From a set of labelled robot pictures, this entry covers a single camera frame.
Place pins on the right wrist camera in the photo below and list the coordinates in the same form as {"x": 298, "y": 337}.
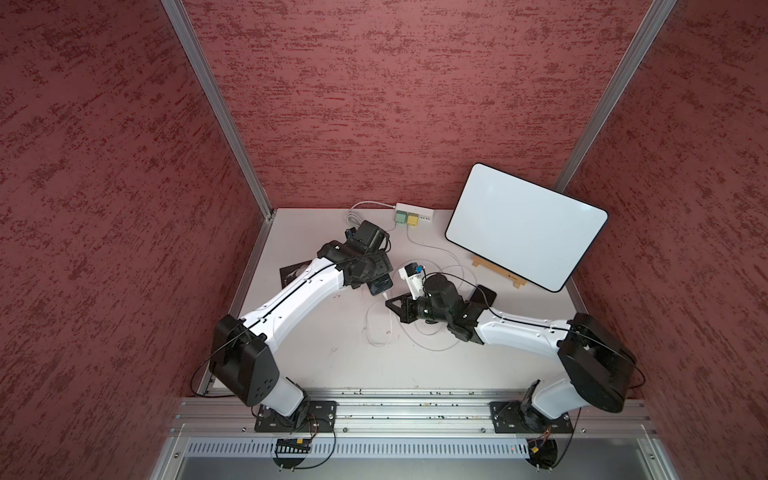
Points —
{"x": 414, "y": 275}

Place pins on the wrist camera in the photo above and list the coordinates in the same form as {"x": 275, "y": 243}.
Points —
{"x": 367, "y": 238}
{"x": 414, "y": 275}

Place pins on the right corner aluminium post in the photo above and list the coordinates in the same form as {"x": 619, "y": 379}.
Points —
{"x": 640, "y": 44}

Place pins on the white power strip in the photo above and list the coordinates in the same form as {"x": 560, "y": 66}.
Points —
{"x": 423, "y": 213}

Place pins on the wooden stand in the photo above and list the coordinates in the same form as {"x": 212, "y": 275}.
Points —
{"x": 516, "y": 280}

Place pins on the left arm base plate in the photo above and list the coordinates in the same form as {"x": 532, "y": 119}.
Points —
{"x": 313, "y": 416}

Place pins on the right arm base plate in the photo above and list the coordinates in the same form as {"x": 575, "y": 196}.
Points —
{"x": 510, "y": 417}

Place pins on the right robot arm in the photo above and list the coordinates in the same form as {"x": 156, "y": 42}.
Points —
{"x": 596, "y": 368}

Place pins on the corner aluminium post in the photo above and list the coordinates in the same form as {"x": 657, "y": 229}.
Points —
{"x": 640, "y": 44}
{"x": 190, "y": 43}

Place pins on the white board tablet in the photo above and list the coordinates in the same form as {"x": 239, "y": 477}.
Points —
{"x": 537, "y": 234}

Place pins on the aluminium rail frame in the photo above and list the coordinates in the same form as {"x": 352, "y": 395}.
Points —
{"x": 409, "y": 434}

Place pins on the left corner aluminium post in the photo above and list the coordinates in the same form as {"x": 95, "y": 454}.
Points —
{"x": 190, "y": 43}

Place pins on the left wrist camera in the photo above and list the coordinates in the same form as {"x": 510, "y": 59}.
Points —
{"x": 367, "y": 238}

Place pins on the dark book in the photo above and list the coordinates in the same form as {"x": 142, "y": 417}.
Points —
{"x": 289, "y": 273}

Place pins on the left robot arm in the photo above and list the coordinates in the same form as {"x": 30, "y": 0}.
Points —
{"x": 243, "y": 349}

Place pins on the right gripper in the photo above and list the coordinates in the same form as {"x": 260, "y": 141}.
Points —
{"x": 405, "y": 311}

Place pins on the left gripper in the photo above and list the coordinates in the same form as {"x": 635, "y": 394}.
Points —
{"x": 382, "y": 266}

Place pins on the green-edged black phone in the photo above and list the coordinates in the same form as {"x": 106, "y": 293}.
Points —
{"x": 483, "y": 297}

